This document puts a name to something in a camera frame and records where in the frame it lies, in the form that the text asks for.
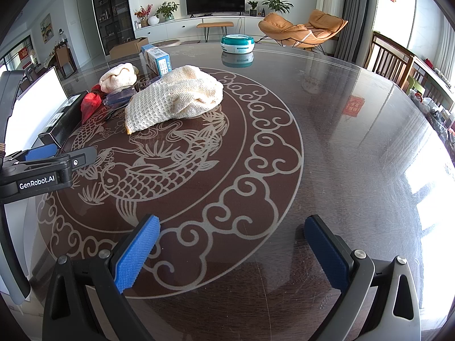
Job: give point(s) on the wooden slatted chair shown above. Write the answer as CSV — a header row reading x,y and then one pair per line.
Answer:
x,y
387,57

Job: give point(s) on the glass display cabinet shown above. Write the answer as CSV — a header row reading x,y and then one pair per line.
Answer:
x,y
110,10

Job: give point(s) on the teal round lidded container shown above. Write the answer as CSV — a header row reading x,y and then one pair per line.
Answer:
x,y
237,44

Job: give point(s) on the small brown hair clip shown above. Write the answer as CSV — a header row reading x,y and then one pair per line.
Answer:
x,y
144,84

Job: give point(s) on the small potted plant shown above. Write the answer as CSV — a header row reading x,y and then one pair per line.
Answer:
x,y
252,7

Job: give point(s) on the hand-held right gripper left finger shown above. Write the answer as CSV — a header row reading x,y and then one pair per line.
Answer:
x,y
137,252

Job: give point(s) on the large leafy potted plant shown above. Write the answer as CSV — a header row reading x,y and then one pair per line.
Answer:
x,y
277,3

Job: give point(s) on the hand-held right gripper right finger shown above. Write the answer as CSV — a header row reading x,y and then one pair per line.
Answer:
x,y
328,252

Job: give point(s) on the white round vase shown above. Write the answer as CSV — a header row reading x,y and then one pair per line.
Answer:
x,y
153,20

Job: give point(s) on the orange bench with metal legs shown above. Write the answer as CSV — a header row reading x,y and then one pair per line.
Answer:
x,y
215,25

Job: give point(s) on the cardboard box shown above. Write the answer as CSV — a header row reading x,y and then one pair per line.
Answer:
x,y
128,48

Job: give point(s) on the red bag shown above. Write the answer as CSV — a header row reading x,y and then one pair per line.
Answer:
x,y
89,106

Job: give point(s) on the red flower bouquet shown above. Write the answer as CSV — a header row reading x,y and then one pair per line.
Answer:
x,y
144,14

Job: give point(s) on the white door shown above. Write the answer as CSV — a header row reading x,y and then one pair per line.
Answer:
x,y
83,25

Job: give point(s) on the orange lounge chair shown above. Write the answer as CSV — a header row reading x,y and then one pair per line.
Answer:
x,y
280,26

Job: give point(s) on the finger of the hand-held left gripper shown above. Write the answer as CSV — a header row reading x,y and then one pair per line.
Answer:
x,y
39,152
83,158

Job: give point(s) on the black box with white labels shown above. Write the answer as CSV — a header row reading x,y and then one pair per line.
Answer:
x,y
67,120

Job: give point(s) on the small cream knitted cloth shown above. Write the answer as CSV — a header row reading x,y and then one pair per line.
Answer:
x,y
117,76

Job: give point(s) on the blue and white carton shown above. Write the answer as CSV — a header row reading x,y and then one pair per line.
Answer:
x,y
158,60

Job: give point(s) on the red door poster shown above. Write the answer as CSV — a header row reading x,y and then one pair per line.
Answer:
x,y
24,53

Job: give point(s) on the white television cabinet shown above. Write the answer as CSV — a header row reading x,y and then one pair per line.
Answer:
x,y
185,25

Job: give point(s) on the large cream knitted cloth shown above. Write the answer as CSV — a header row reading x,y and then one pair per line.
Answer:
x,y
170,96

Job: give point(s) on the framed wall painting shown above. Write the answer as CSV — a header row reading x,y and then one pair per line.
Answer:
x,y
46,28

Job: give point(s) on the green chair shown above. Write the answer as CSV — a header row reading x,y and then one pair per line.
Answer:
x,y
416,85

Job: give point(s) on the black television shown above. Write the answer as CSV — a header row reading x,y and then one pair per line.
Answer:
x,y
215,0

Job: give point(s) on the bushy green potted plant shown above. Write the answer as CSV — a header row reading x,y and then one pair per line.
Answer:
x,y
167,10

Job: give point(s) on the grey curtain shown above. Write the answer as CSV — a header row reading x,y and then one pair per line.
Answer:
x,y
352,14

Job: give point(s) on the dark blue pouch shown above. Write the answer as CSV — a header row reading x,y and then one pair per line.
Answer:
x,y
119,98

